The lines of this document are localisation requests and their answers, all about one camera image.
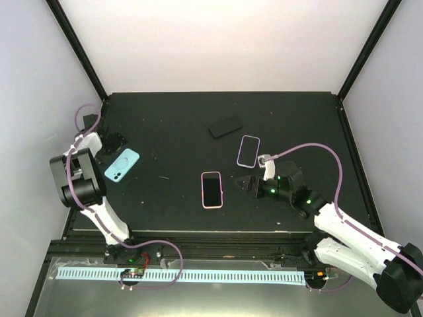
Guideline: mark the black front aluminium rail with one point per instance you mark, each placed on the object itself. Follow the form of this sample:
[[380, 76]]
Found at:
[[290, 250]]

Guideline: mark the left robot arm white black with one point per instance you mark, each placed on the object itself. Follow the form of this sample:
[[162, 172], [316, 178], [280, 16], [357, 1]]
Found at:
[[80, 186]]

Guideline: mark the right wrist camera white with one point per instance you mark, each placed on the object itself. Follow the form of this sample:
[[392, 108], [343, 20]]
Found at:
[[265, 162]]

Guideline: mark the white slotted cable duct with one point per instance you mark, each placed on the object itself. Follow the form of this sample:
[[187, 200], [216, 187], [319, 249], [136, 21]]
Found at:
[[296, 278]]

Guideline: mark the left black frame post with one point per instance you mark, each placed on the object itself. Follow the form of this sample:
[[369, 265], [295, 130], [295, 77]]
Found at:
[[77, 47]]

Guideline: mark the black phone case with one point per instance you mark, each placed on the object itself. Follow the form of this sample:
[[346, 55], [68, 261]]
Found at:
[[225, 126]]

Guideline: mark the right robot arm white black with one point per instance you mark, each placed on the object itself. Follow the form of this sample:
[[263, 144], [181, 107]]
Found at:
[[392, 270]]

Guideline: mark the right black frame post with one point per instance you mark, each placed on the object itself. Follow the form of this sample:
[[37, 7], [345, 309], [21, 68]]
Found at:
[[376, 33]]

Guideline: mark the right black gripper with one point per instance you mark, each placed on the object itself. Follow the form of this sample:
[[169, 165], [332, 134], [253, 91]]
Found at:
[[249, 180]]

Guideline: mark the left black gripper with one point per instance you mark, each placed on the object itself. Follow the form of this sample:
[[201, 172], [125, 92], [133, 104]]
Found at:
[[119, 140]]

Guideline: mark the black frame post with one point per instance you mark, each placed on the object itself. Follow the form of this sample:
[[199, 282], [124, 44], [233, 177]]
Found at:
[[376, 33], [77, 47]]

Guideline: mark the pink-edged phone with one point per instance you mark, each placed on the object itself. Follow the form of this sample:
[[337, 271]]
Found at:
[[211, 190]]

